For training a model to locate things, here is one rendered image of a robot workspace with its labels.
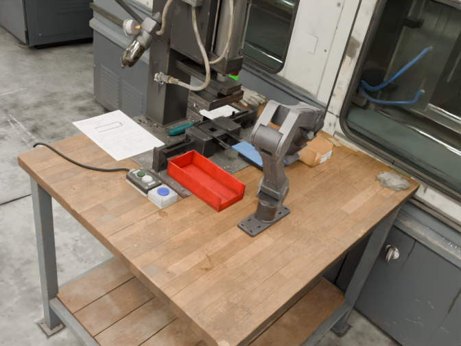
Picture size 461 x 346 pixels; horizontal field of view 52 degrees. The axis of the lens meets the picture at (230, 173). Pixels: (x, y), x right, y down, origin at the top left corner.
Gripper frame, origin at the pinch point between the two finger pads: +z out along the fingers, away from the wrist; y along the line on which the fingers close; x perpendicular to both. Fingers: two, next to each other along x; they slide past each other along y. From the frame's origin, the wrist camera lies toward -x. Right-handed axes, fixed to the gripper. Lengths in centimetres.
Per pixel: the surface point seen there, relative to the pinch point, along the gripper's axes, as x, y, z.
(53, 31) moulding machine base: -108, 233, 234
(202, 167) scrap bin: 12.3, 11.1, 17.2
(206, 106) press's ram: 8.8, 26.8, 2.9
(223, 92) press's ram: 2.4, 27.9, -1.5
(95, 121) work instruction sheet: 24, 51, 44
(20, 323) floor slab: 61, 3, 121
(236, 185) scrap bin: 12.4, -1.5, 7.6
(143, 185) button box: 36.6, 13.9, 18.3
